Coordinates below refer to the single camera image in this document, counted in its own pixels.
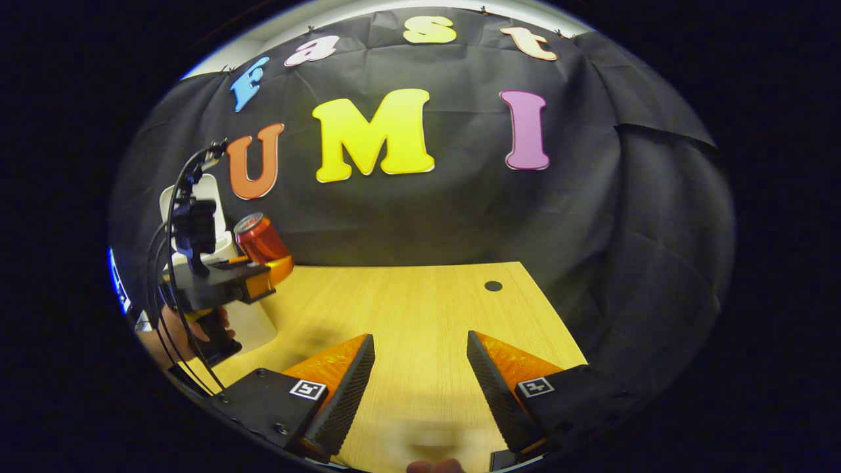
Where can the wooden desktop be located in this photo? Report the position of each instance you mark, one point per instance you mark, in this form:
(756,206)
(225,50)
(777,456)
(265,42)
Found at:
(407,309)

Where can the black backdrop cloth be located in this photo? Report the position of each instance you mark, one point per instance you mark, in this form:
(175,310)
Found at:
(460,217)

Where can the white desktop garbage bin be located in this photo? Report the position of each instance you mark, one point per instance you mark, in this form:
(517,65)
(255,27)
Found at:
(256,328)

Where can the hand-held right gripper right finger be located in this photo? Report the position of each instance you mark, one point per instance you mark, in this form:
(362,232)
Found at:
(499,401)

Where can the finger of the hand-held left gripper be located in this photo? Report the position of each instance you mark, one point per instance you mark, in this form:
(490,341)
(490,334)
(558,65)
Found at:
(282,270)
(259,288)

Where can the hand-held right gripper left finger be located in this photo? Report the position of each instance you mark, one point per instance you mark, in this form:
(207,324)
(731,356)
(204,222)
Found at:
(348,394)

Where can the red pop can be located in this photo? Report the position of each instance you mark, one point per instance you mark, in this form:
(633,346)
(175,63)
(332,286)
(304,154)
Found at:
(263,243)

